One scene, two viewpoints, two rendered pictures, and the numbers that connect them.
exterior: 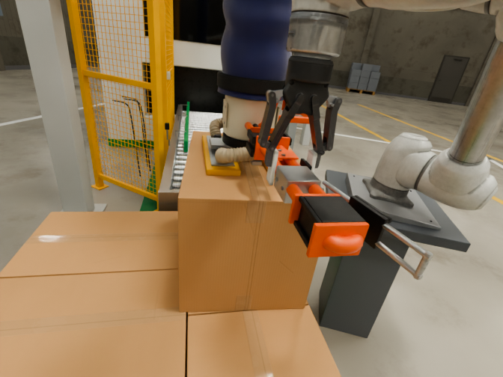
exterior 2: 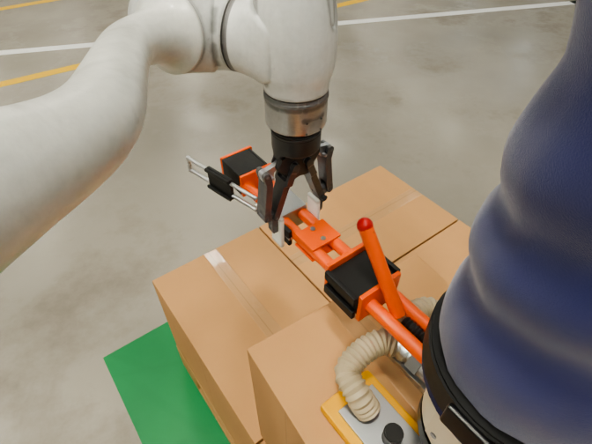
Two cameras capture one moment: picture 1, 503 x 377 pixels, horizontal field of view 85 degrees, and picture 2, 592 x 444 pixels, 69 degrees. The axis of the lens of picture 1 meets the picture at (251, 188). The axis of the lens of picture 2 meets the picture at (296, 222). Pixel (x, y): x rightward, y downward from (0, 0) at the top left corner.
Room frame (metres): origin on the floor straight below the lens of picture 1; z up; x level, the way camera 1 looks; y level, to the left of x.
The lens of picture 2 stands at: (1.02, -0.28, 1.62)
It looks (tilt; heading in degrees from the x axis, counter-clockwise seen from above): 45 degrees down; 157
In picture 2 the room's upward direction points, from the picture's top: straight up
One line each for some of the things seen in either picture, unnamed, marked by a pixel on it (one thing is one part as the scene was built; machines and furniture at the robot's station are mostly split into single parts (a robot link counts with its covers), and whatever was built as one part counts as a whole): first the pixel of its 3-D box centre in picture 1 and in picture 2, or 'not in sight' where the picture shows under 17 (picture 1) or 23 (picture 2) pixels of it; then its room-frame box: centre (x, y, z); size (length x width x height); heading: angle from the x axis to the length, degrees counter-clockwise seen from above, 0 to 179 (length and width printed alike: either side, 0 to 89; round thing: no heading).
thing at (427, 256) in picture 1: (345, 202); (234, 197); (0.40, -0.15, 1.07); 0.31 x 0.03 x 0.05; 27
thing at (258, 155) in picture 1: (268, 143); (361, 280); (0.67, -0.03, 1.07); 0.10 x 0.08 x 0.06; 104
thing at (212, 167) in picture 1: (218, 148); not in sight; (0.89, 0.13, 0.97); 0.34 x 0.10 x 0.05; 14
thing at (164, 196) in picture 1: (227, 196); not in sight; (1.27, 0.12, 0.58); 0.70 x 0.03 x 0.06; 104
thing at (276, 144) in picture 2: (306, 86); (296, 150); (0.51, -0.07, 1.23); 0.08 x 0.07 x 0.09; 103
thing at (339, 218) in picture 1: (324, 223); (247, 170); (0.33, -0.11, 1.07); 0.08 x 0.07 x 0.05; 14
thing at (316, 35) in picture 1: (315, 38); (296, 107); (0.51, -0.07, 1.30); 0.09 x 0.09 x 0.06
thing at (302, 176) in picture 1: (296, 183); (282, 209); (0.46, -0.08, 1.07); 0.07 x 0.07 x 0.04; 14
